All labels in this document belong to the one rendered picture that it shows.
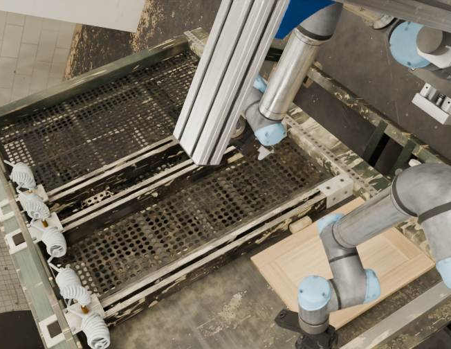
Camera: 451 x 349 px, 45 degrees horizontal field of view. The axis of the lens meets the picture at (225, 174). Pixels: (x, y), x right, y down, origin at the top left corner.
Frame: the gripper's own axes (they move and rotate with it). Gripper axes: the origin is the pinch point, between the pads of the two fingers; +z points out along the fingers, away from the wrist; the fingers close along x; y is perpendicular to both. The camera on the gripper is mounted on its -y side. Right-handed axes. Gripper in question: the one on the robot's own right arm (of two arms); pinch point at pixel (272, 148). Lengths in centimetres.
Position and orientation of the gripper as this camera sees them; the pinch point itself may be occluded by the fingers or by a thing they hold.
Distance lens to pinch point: 177.5
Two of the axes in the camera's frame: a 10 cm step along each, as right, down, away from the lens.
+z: 5.4, 3.6, 7.6
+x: 4.9, 6.0, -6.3
